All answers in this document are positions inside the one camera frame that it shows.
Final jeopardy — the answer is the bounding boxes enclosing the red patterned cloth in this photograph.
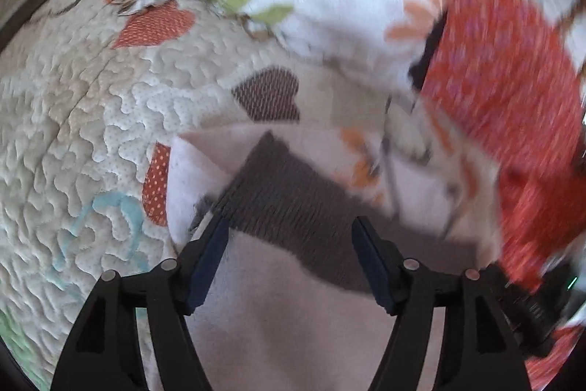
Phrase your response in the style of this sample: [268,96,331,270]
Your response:
[414,0,586,391]

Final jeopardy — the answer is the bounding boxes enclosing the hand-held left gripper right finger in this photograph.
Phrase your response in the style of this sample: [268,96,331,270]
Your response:
[351,215,533,391]

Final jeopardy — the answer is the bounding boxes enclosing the quilted patterned bedspread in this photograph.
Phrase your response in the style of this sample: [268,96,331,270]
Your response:
[0,0,390,391]

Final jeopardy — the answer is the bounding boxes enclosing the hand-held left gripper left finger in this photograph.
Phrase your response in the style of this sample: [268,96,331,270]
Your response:
[49,214,230,391]

